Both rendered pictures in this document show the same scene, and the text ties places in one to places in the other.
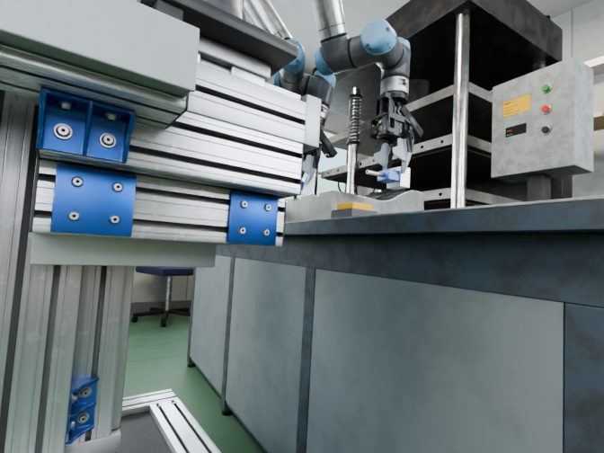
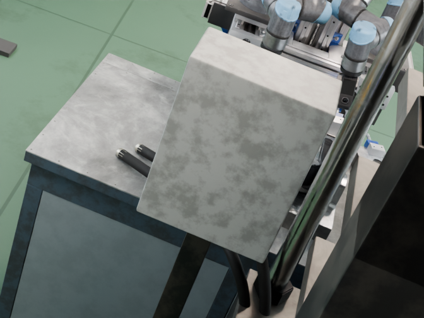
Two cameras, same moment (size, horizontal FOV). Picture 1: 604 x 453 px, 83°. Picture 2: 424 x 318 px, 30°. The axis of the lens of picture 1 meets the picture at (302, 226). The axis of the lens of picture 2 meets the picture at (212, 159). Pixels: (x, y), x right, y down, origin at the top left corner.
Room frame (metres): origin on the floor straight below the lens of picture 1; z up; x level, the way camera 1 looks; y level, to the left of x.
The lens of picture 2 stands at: (2.08, -2.16, 2.15)
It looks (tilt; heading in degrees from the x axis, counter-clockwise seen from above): 33 degrees down; 122
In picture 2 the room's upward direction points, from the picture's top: 22 degrees clockwise
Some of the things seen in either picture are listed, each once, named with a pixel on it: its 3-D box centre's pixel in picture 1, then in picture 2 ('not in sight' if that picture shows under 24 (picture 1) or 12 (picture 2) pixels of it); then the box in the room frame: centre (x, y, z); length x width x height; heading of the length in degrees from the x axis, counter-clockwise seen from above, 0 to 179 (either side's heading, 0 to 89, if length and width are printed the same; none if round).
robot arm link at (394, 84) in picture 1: (395, 90); (274, 39); (0.91, -0.23, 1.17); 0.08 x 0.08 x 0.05
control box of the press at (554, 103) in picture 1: (537, 259); (166, 316); (1.35, -0.93, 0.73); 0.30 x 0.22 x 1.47; 31
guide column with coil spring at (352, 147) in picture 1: (350, 190); not in sight; (2.11, -0.29, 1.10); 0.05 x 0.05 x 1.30
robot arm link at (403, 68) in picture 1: (395, 62); (283, 16); (0.91, -0.23, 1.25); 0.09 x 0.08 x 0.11; 146
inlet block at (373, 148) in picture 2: not in sight; (371, 145); (1.20, 0.17, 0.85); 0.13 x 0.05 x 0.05; 138
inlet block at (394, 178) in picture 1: (386, 175); not in sight; (0.90, -0.21, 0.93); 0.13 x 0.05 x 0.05; 121
